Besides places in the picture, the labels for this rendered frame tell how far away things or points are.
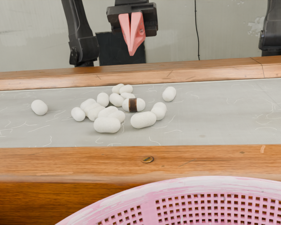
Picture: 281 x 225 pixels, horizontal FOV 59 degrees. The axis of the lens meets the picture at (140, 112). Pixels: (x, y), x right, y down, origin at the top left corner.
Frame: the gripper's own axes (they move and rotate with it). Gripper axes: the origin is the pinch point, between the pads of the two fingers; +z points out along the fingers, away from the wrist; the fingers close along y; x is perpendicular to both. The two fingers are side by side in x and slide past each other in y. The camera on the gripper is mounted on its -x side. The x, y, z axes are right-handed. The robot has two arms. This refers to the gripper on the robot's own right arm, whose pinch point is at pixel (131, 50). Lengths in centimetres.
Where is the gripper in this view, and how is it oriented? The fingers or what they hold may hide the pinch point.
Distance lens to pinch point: 50.0
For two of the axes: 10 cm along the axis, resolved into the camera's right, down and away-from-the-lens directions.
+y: 9.9, -0.4, -1.3
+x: 1.4, 4.7, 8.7
